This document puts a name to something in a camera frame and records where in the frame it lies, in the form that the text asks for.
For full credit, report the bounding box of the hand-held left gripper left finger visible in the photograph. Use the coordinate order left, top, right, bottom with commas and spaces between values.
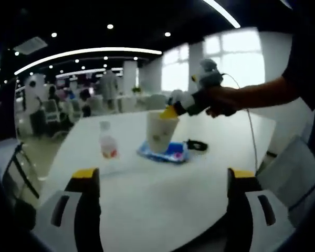
32, 167, 103, 252

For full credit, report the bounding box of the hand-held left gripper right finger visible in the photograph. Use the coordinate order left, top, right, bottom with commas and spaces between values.
225, 167, 295, 252

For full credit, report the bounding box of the cream paper cup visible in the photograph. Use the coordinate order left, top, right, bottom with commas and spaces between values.
145, 110, 180, 154

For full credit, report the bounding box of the black cable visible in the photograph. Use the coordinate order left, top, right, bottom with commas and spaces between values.
186, 139, 208, 151

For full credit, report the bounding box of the blue wipes packet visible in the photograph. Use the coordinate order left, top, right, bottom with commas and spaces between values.
136, 140, 191, 165

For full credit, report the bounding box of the clear plastic bottle red label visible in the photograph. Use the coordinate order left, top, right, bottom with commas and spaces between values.
98, 121, 120, 160

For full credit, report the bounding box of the round ceiling spotlights group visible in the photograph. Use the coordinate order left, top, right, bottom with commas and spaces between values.
0, 23, 174, 85

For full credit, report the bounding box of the person's right hand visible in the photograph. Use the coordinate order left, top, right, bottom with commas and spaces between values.
204, 85, 244, 119

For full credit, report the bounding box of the white office chair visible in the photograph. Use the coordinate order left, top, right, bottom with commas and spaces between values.
43, 99, 60, 124
146, 94, 166, 111

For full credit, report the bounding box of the bright window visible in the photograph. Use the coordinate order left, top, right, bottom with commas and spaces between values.
161, 44, 190, 93
203, 32, 266, 90

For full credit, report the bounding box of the white table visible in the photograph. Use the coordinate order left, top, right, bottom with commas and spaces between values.
37, 108, 277, 252

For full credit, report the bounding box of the grey mesh office chair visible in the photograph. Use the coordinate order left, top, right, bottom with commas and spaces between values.
257, 134, 315, 229

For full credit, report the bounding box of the straight ceiling light strip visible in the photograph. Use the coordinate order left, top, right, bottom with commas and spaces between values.
202, 0, 241, 28

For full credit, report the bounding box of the black framed office chair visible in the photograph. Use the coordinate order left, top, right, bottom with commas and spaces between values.
1, 142, 41, 208

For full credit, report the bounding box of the curved ceiling light strip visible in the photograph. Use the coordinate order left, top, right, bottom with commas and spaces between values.
14, 47, 162, 76

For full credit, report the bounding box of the person's dark shirt sleeve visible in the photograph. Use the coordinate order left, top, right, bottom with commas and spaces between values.
280, 0, 315, 112

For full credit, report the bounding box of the ceiling air conditioner unit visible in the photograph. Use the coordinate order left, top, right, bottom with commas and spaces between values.
13, 36, 48, 54

